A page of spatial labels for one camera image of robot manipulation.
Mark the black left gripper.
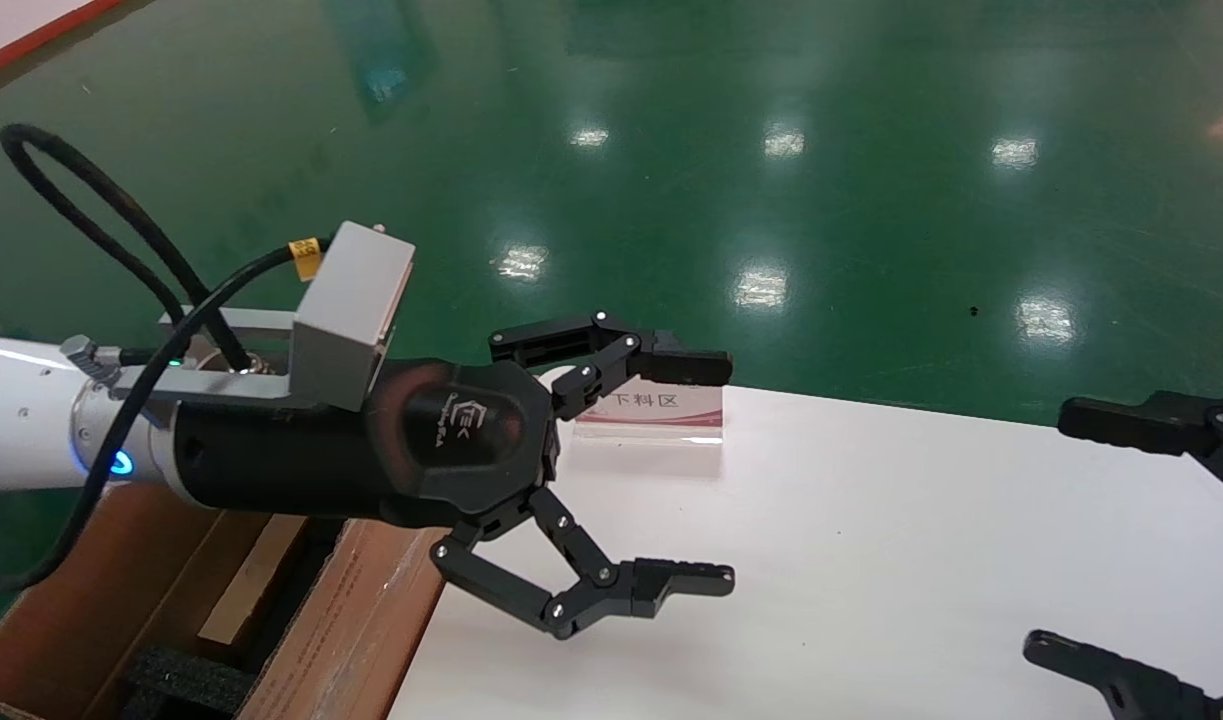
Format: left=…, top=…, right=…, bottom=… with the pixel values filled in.
left=166, top=311, right=737, bottom=642

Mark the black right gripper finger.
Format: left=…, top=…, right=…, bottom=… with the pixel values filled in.
left=1023, top=629, right=1223, bottom=720
left=1058, top=388, right=1223, bottom=498

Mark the large open cardboard box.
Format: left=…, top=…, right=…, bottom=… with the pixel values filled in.
left=0, top=485, right=454, bottom=720

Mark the white red sign placard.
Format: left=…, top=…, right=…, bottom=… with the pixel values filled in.
left=571, top=385, right=725, bottom=473

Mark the black foam padding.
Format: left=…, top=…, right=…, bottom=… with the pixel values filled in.
left=121, top=645, right=264, bottom=718

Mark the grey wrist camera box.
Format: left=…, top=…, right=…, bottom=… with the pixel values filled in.
left=111, top=220, right=417, bottom=413

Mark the black cable with yellow tag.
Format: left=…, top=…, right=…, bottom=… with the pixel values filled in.
left=0, top=235, right=332, bottom=593

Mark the black looped cable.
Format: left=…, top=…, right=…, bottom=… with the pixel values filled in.
left=0, top=122, right=257, bottom=376

